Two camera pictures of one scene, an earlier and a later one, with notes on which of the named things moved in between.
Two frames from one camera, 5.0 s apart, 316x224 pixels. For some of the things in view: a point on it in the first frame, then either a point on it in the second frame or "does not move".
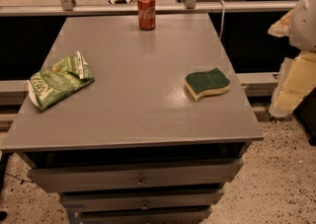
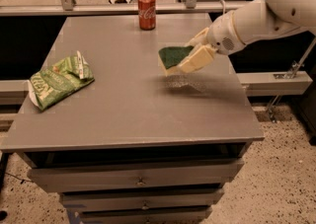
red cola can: x=146 y=11 does not move
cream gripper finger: x=297 y=81 → x=197 y=60
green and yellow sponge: x=210 y=82 → x=171 y=56
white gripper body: x=304 y=26 → x=221 y=36
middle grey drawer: x=141 y=200 does not move
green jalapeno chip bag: x=58 y=80 does not move
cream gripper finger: x=281 y=28 → x=201 y=38
